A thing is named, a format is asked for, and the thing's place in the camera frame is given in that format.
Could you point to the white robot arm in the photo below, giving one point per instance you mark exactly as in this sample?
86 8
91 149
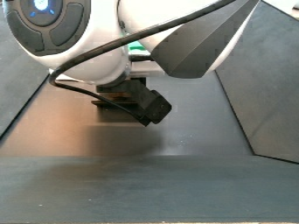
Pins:
188 34

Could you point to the green foam shape board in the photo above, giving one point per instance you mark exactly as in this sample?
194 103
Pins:
135 46

